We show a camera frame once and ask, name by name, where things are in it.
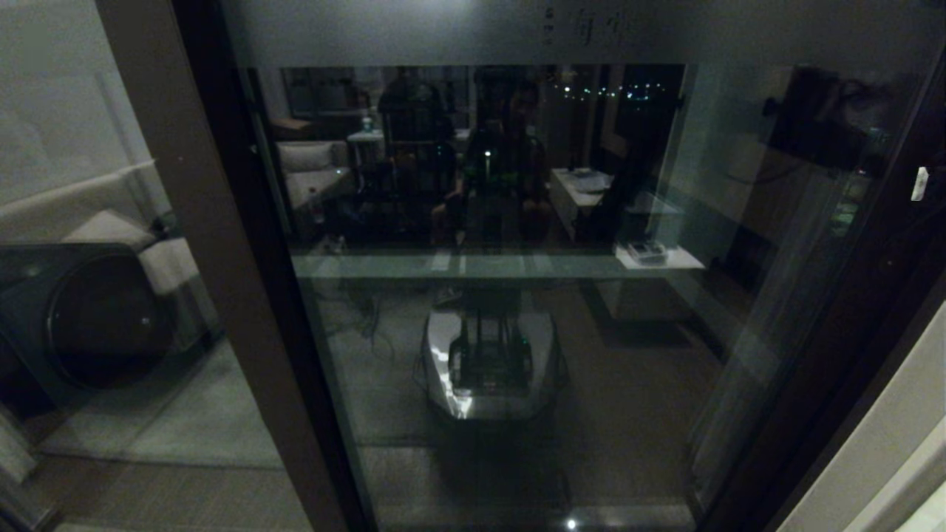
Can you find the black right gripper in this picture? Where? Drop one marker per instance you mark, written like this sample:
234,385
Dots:
935,199

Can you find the brown framed fixed glass panel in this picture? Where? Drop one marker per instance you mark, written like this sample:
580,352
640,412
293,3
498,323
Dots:
244,310

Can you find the grey rug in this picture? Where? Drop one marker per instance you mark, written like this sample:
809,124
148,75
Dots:
170,421

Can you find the brown framed sliding glass door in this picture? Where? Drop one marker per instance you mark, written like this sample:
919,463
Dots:
802,369

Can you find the light grey sofa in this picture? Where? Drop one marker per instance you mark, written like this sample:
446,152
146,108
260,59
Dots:
162,258

